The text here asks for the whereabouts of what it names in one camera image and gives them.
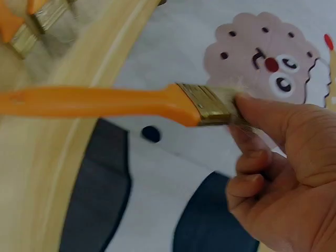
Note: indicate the person's right hand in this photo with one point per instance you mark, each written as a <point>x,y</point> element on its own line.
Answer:
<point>296,170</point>

